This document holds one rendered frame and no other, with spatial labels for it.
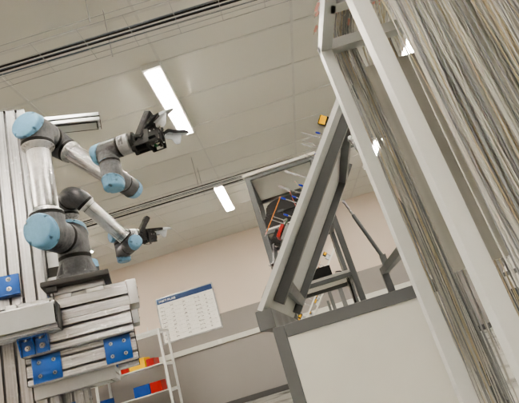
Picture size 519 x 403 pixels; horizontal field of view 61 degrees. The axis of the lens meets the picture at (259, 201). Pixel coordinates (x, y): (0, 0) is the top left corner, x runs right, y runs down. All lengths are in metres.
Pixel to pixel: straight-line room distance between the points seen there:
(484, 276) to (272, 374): 8.55
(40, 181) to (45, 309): 0.46
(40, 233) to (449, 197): 1.31
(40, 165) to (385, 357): 1.35
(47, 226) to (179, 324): 7.95
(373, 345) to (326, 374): 0.17
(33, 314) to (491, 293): 1.30
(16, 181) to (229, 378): 7.65
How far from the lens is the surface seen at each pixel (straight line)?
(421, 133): 0.76
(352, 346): 1.46
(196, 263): 9.56
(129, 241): 2.38
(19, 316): 1.59
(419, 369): 1.48
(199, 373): 9.39
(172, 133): 1.66
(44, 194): 1.72
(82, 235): 1.77
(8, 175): 2.11
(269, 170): 2.90
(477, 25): 0.87
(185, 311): 9.45
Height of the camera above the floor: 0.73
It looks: 19 degrees up
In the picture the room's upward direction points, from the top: 17 degrees counter-clockwise
